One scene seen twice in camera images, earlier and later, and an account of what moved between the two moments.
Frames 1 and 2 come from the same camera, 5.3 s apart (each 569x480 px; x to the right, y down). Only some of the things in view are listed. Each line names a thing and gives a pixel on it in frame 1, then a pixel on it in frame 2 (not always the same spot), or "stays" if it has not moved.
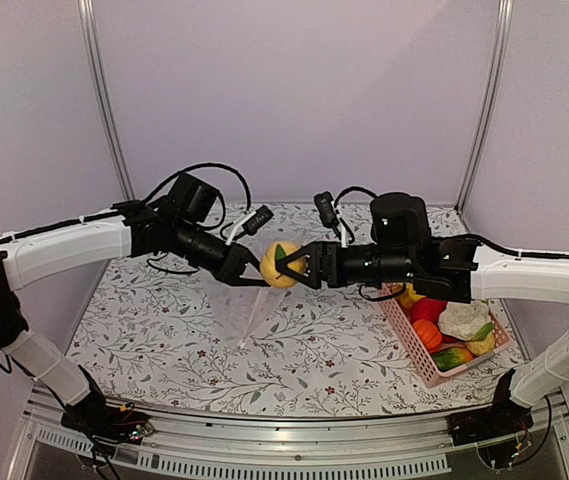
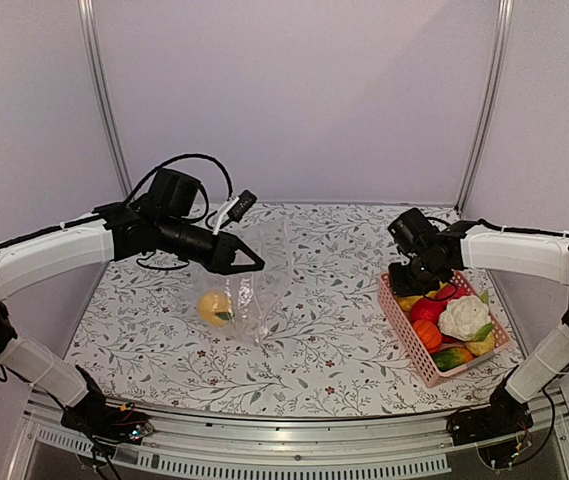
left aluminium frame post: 90,40 stays
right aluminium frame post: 500,53 stays
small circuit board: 140,431 stays
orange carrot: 430,335 stays
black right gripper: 317,252 -> 400,289
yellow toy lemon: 268,261 -> 215,308
